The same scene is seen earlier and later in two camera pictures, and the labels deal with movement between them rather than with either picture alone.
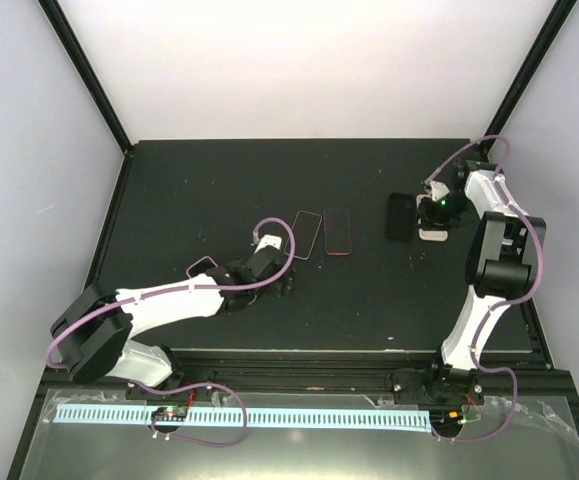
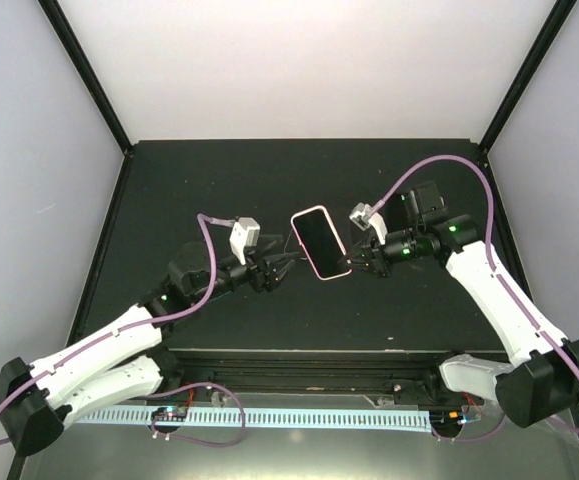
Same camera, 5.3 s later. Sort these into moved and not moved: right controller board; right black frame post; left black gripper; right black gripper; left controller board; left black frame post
Moved: left black gripper; right black gripper
Not moved: left controller board; left black frame post; right black frame post; right controller board
